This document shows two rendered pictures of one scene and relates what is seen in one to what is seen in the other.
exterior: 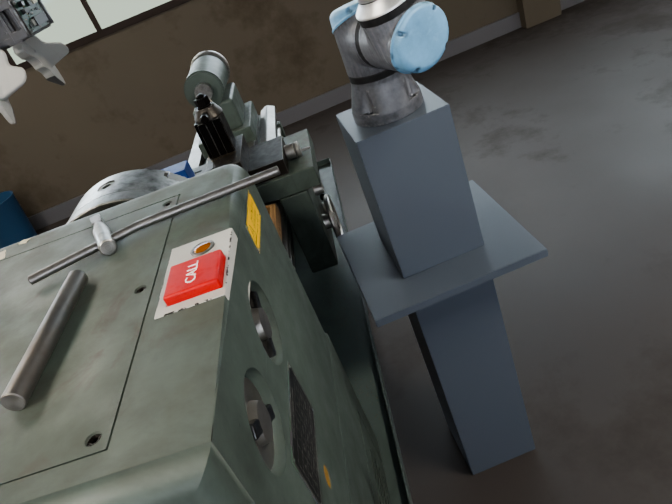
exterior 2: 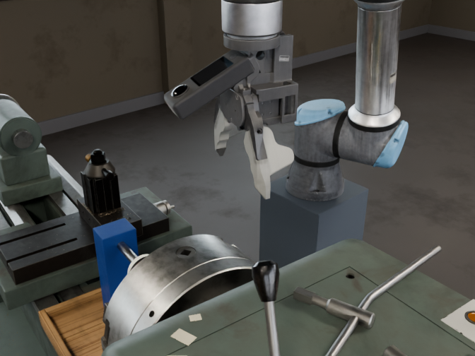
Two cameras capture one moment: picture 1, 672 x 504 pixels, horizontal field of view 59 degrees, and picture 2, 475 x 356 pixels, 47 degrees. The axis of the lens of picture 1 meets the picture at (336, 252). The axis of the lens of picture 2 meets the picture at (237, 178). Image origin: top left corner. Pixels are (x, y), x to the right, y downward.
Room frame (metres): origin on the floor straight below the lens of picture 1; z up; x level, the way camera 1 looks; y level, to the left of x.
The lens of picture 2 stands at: (0.39, 0.77, 1.77)
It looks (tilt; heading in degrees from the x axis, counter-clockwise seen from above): 27 degrees down; 319
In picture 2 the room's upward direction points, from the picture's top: straight up
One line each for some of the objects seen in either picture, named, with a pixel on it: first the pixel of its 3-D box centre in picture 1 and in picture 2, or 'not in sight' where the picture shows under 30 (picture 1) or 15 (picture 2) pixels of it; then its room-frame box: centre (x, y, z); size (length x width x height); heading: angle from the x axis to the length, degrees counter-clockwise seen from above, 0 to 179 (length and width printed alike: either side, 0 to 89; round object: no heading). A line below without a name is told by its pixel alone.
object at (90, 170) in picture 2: (206, 111); (99, 167); (1.61, 0.17, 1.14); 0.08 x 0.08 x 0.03
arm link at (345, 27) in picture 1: (366, 32); (321, 128); (1.19, -0.22, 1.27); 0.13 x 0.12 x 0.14; 18
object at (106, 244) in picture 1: (101, 232); (332, 306); (0.75, 0.28, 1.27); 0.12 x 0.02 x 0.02; 16
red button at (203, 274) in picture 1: (196, 279); not in sight; (0.54, 0.14, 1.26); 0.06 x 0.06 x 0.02; 84
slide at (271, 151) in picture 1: (214, 179); (84, 234); (1.62, 0.24, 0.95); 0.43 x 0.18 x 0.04; 84
